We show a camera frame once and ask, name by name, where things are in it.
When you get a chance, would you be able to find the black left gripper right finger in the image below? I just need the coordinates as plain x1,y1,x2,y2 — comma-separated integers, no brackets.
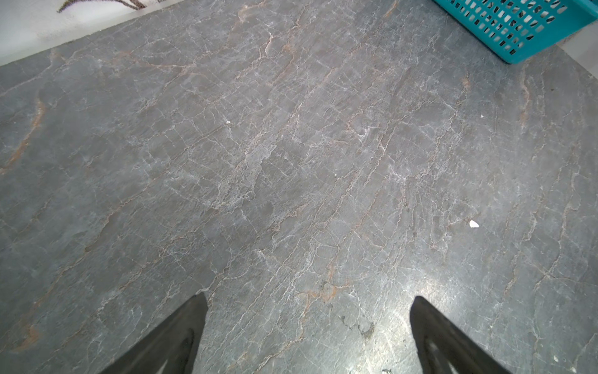
410,295,508,373

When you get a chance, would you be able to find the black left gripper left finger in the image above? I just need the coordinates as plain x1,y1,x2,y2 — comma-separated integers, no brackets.
102,293,209,373

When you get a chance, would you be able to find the teal plastic basket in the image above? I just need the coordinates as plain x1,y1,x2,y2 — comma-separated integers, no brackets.
435,0,597,64

